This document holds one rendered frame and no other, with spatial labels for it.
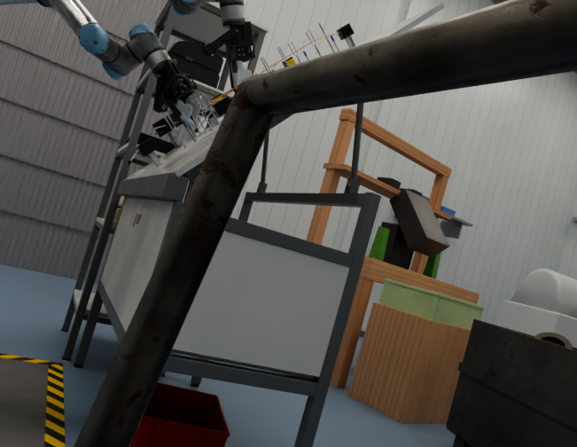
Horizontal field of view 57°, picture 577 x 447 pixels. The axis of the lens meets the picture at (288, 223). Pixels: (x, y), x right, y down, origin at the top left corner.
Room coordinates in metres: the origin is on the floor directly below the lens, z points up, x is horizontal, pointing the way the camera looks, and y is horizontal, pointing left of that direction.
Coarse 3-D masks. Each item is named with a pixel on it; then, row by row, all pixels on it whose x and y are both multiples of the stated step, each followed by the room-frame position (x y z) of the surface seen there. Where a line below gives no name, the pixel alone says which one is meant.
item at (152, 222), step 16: (144, 208) 1.84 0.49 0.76; (160, 208) 1.57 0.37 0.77; (144, 224) 1.75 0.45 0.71; (160, 224) 1.50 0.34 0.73; (144, 240) 1.67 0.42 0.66; (160, 240) 1.44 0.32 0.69; (128, 256) 1.89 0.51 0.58; (144, 256) 1.59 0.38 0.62; (128, 272) 1.79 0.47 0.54; (144, 272) 1.52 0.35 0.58; (128, 288) 1.70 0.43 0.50; (144, 288) 1.46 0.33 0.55; (128, 304) 1.63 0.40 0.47; (128, 320) 1.55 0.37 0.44
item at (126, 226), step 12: (132, 204) 2.16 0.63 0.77; (120, 216) 2.43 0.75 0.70; (132, 216) 2.06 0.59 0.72; (120, 228) 2.31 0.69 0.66; (132, 228) 1.98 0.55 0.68; (120, 240) 2.20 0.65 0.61; (120, 252) 2.10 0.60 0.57; (108, 264) 2.32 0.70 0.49; (120, 264) 2.01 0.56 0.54; (108, 276) 2.22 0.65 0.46; (120, 276) 1.93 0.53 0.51; (108, 288) 2.11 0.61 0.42
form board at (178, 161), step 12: (432, 12) 1.62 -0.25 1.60; (408, 24) 1.59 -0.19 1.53; (372, 36) 1.98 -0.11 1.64; (384, 36) 1.65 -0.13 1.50; (204, 132) 2.35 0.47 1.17; (216, 132) 1.87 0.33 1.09; (192, 144) 2.03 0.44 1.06; (204, 144) 1.69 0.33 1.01; (168, 156) 2.16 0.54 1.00; (180, 156) 1.77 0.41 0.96; (192, 156) 1.49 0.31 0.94; (204, 156) 1.40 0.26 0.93; (144, 168) 2.37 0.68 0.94; (156, 168) 1.91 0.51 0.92; (168, 168) 1.58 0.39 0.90; (180, 168) 1.38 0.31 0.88
